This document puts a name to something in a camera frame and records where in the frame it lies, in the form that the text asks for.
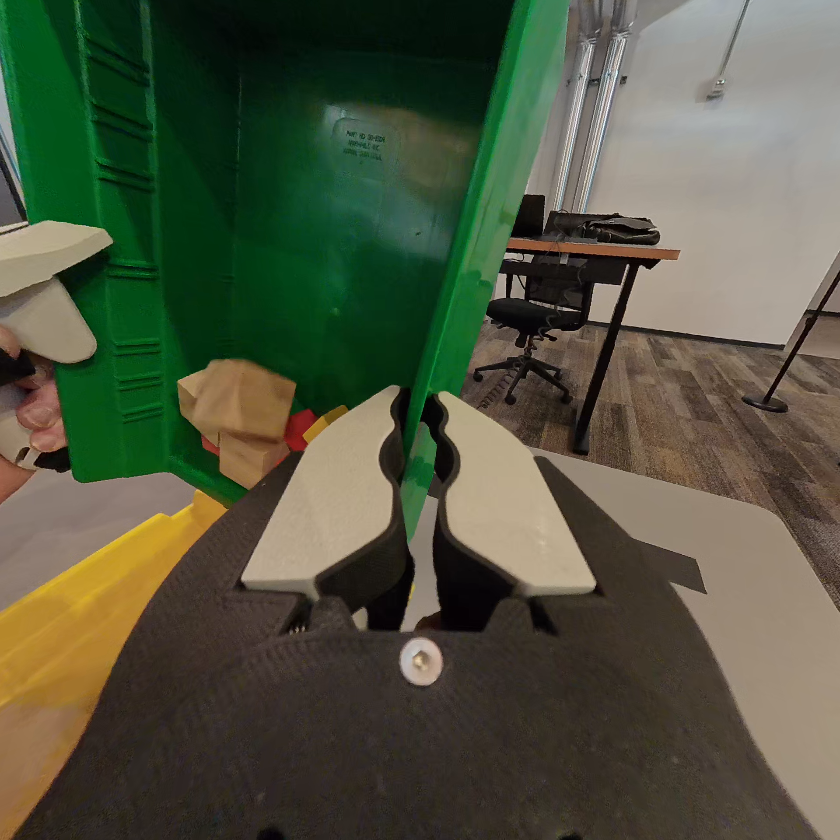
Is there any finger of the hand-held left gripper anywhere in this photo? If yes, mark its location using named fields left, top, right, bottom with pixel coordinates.
left=0, top=220, right=114, bottom=300
left=0, top=278, right=98, bottom=364

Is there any pile of plain wooden cubes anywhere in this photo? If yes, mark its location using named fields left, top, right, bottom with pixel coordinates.
left=177, top=357, right=298, bottom=490

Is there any green plastic box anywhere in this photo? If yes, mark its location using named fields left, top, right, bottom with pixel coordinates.
left=0, top=0, right=571, bottom=546

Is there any yellow plastic box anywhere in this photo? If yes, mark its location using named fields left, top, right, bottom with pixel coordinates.
left=0, top=489, right=231, bottom=840

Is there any black sign stand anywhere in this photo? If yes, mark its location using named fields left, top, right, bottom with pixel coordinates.
left=742, top=269, right=840, bottom=414

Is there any black office chair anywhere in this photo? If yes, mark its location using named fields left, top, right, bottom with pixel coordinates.
left=472, top=256, right=596, bottom=406

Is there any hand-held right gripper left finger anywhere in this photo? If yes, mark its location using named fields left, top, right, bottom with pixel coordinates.
left=239, top=385, right=416, bottom=632

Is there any dark bag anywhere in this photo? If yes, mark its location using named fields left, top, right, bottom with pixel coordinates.
left=554, top=211, right=661, bottom=246

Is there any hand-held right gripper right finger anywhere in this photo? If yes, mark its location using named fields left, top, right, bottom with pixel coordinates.
left=423, top=391, right=598, bottom=632

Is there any person's left hand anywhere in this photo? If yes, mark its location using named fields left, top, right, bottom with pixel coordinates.
left=0, top=326, right=68, bottom=506

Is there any black monitor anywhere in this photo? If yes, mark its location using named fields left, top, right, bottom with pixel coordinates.
left=511, top=193, right=547, bottom=238

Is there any wooden-edged desk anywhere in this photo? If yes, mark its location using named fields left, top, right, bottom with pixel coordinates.
left=502, top=236, right=682, bottom=455

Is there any metal wall pipe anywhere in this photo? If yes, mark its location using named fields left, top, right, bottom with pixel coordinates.
left=572, top=0, right=636, bottom=214
left=553, top=0, right=601, bottom=211

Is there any grey wall conduit box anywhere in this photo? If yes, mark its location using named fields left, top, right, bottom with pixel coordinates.
left=705, top=0, right=753, bottom=102

